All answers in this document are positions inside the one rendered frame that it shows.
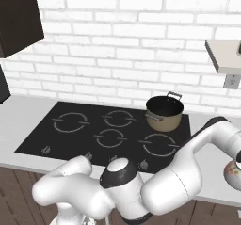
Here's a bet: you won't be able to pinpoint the white floral kettle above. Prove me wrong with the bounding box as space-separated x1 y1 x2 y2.
223 159 241 192

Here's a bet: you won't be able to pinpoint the black glass hob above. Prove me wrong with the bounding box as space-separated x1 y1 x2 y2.
13 101 192 175

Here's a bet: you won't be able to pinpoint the tan pot with black interior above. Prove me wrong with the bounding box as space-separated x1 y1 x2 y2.
144 90 185 133

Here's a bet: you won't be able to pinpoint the black appliance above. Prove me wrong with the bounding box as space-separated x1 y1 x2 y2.
0 64 12 105

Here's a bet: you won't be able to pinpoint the brown wooden base cupboards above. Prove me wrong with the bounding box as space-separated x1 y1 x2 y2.
0 166 241 225

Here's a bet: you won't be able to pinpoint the grey wall socket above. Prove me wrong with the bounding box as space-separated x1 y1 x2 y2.
222 73 241 90

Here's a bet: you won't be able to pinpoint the beige wall shelf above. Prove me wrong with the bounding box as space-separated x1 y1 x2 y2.
204 40 241 76

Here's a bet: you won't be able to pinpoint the dark brown wall cupboard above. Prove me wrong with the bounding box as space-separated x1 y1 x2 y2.
0 0 45 59

